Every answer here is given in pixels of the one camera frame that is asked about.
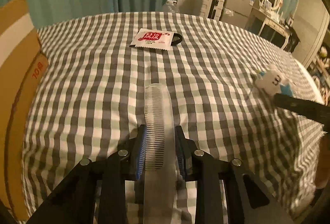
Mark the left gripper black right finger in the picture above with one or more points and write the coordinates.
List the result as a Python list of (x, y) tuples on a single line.
[(247, 199)]

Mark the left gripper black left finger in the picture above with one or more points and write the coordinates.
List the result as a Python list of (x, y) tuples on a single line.
[(101, 182)]

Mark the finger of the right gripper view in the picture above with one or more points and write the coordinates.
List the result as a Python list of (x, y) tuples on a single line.
[(310, 109)]

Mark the white blue small toy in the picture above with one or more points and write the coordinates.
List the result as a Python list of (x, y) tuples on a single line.
[(273, 82)]

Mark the clear plastic comb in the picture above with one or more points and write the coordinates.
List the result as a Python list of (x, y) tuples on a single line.
[(160, 158)]

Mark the white dressing table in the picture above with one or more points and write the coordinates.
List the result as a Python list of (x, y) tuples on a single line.
[(282, 36)]

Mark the green checkered table cloth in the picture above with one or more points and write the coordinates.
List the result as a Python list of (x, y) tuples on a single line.
[(91, 98)]

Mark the grey mini fridge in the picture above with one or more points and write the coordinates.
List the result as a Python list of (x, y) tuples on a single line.
[(236, 12)]

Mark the brown cardboard box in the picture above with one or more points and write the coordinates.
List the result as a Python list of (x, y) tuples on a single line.
[(23, 65)]

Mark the white ribbed suitcase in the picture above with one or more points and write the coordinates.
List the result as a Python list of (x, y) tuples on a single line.
[(211, 9)]

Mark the red white sachet packet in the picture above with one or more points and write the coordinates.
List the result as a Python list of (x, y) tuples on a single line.
[(153, 39)]

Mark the large clear water bottle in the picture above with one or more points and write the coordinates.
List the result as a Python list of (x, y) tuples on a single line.
[(170, 7)]

